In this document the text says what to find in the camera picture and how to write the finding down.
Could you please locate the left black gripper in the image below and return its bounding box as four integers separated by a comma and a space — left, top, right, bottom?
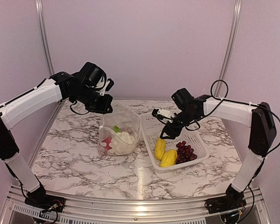
71, 84, 112, 113

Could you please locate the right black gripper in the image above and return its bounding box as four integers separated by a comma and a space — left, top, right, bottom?
160, 109, 198, 139

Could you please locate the yellow corn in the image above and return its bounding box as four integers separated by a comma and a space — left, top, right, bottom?
160, 149, 177, 168
154, 138, 166, 160

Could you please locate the white plastic basket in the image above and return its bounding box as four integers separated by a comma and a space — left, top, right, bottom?
140, 113, 209, 173

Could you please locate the clear dotted zip bag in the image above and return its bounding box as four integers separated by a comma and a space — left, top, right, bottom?
97, 103, 141, 156

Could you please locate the white cauliflower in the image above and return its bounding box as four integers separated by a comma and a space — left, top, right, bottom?
110, 126, 135, 155

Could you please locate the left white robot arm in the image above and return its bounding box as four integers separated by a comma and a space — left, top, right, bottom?
0, 62, 114, 208

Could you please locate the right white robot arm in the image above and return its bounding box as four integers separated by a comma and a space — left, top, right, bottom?
152, 88, 279, 209

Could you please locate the purple grape bunch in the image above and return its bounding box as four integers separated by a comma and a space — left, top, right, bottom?
175, 141, 197, 164

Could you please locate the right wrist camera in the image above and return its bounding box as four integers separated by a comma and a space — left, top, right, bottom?
152, 109, 178, 125

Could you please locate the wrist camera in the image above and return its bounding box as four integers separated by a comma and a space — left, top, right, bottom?
152, 109, 178, 125
99, 78, 114, 96

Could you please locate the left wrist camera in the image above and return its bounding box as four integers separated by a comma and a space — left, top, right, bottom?
99, 78, 114, 96

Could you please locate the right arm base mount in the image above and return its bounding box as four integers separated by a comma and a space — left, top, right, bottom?
204, 184, 246, 214

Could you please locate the front aluminium rail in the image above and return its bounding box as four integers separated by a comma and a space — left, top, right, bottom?
0, 185, 271, 224

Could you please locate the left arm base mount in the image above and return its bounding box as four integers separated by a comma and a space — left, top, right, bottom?
24, 182, 65, 212

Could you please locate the left aluminium frame post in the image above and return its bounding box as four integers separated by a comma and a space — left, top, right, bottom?
35, 0, 54, 76

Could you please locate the aluminium frame post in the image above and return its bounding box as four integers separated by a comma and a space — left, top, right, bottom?
214, 0, 243, 91
35, 0, 54, 76

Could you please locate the right aluminium frame post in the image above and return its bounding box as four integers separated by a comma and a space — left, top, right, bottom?
214, 0, 243, 91

